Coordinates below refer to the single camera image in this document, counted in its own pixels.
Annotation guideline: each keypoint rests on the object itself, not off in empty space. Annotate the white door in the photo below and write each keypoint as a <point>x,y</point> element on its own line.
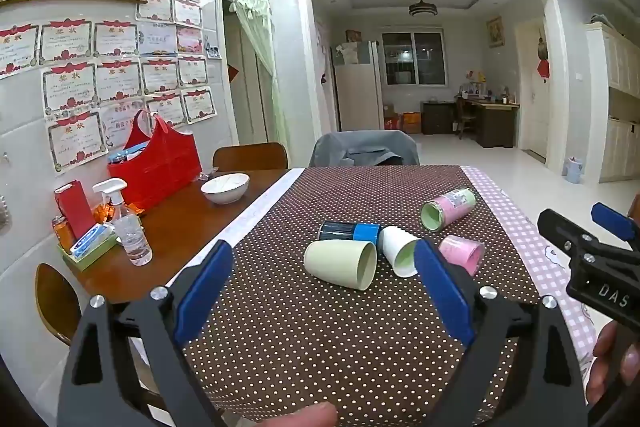
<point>531,107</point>

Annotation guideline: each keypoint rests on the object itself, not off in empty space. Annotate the pink printed cup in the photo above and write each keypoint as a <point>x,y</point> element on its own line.
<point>450,207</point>

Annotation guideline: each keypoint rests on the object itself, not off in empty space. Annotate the person's left hand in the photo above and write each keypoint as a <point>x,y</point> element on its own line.
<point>300,416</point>

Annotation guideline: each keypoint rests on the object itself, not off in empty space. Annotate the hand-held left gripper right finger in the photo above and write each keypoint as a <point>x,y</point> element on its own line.
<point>444,294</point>

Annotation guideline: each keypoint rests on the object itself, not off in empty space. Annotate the clear spray bottle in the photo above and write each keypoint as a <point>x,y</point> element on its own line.
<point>131,234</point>

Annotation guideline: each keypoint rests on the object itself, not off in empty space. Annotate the gold framed wall picture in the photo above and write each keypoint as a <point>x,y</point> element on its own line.
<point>494,32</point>

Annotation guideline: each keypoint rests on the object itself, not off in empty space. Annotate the wall of award certificates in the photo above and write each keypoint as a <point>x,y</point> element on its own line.
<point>115,72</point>

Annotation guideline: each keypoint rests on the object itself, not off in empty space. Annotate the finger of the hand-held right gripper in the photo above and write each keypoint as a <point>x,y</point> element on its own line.
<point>560,227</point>
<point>612,219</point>

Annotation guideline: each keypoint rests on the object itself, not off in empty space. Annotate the pink checkered cloth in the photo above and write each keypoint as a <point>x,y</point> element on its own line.
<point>520,227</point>

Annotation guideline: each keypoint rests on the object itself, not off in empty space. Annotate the blue and black cup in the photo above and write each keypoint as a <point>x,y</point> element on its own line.
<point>345,232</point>

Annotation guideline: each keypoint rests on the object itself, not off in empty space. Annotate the red box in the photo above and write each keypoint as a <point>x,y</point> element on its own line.
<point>75,207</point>

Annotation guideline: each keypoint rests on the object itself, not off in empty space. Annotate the green tray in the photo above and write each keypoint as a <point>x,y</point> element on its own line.
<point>95,254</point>

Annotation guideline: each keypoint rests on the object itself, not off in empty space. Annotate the dark wooden desk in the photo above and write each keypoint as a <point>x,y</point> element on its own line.
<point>495,122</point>

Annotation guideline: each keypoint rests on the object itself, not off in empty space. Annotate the ceiling fan lamp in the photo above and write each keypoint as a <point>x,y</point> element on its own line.
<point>423,8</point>

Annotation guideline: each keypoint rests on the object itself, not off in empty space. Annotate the dark desk chair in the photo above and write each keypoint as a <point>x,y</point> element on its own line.
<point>465,119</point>

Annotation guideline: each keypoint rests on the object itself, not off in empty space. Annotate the brown polka dot tablecloth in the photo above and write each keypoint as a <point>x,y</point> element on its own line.
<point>310,347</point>

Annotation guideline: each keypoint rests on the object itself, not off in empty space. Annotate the person's right hand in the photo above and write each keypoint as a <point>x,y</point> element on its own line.
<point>606,349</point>

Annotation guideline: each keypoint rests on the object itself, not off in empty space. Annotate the light green cup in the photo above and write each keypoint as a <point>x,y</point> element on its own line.
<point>336,264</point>

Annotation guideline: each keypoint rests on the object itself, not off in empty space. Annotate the red tote bag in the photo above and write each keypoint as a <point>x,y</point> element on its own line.
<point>160,167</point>

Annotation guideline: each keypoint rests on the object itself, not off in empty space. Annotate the white cabinet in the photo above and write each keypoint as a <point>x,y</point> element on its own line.
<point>617,107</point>

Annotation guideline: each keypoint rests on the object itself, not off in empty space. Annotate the white cup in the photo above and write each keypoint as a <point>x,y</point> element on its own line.
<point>397,252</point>

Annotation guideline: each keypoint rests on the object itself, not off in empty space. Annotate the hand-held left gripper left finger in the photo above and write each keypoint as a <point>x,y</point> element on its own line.
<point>206,289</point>

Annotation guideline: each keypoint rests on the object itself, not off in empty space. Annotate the blue white tissue pack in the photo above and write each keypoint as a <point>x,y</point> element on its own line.
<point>92,239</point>

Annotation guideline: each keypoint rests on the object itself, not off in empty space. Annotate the red and orange boxes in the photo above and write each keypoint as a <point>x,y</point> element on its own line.
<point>402,122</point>

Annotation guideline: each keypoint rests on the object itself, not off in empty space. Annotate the red door decoration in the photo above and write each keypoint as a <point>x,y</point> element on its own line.
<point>543,69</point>

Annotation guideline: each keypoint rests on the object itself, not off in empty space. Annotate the grey jacket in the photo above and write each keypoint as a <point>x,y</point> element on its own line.
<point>365,149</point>

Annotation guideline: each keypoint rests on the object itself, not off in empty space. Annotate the blue bucket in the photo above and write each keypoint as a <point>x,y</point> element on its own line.
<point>574,171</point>

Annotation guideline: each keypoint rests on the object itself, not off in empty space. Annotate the green door curtain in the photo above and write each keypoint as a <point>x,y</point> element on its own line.
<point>265,57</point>

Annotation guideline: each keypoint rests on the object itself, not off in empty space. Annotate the white refrigerator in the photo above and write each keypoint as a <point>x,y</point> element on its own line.
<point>356,97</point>

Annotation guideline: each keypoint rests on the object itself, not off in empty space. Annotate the plain pink cup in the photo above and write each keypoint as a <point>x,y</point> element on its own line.
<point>462,254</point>

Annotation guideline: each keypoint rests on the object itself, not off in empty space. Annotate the small framed picture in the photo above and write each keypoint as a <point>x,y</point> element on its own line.
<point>353,36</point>

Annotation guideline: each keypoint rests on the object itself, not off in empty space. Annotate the wooden chair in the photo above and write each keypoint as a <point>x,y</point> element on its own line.
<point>250,157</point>
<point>55,302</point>

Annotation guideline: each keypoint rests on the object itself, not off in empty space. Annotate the white bowl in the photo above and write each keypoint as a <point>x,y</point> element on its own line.
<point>225,188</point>

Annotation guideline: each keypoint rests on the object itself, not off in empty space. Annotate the window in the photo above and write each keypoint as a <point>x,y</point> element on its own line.
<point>414,59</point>

